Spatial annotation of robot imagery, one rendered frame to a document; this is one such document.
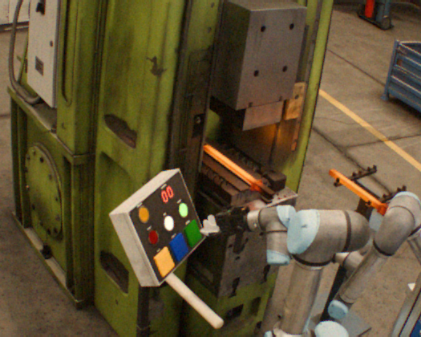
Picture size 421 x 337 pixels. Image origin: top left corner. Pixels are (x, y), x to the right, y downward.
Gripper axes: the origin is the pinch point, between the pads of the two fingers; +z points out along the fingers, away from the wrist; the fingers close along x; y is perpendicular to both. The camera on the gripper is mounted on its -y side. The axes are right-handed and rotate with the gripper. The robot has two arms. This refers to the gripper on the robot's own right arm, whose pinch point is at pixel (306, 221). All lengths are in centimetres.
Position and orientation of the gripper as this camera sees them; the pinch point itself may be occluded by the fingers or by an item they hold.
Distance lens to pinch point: 238.4
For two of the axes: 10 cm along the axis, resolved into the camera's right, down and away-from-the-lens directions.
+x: 7.8, -2.3, 5.8
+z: -6.1, -4.6, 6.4
